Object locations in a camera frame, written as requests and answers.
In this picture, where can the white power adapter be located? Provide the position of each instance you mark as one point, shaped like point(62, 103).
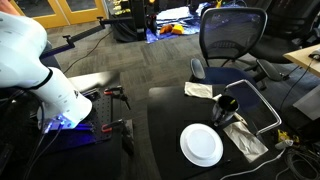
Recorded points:
point(283, 144)

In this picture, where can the orange lump object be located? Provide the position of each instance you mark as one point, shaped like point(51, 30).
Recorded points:
point(166, 29)

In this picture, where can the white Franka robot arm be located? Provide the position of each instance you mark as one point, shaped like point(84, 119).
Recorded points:
point(26, 50)

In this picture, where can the dark computer mouse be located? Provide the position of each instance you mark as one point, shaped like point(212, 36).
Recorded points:
point(315, 54)

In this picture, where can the grey cloth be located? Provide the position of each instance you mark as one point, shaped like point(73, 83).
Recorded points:
point(245, 140)

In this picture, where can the black office chair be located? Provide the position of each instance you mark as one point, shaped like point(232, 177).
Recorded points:
point(280, 46)

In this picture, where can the light wooden desk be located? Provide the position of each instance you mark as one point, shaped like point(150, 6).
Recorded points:
point(301, 56)

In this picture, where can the yellow lump object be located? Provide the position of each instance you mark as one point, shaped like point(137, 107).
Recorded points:
point(177, 29)

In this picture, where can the black equipment rack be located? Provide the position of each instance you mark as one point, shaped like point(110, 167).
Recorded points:
point(138, 20)

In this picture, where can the orange and black bar clamp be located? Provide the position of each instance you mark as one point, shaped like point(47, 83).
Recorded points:
point(113, 125)
point(113, 90)

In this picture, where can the yellow framed glass door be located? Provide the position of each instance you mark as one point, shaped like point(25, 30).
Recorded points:
point(50, 20)
point(83, 16)

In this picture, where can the yellow plug on floor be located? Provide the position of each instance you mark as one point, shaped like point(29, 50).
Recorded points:
point(283, 135)

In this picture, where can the black boom stand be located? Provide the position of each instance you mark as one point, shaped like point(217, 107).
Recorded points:
point(86, 33)

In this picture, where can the white round plate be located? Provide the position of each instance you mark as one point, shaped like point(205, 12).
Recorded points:
point(201, 145)

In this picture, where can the mesh office chair blue seat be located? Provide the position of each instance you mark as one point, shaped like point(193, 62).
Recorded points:
point(230, 33)

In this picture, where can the black speckled mug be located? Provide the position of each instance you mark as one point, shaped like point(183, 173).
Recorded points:
point(223, 113)

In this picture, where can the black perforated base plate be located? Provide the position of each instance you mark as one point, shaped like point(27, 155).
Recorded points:
point(103, 110)

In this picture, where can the crumpled white napkin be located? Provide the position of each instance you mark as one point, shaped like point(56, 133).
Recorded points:
point(198, 90)

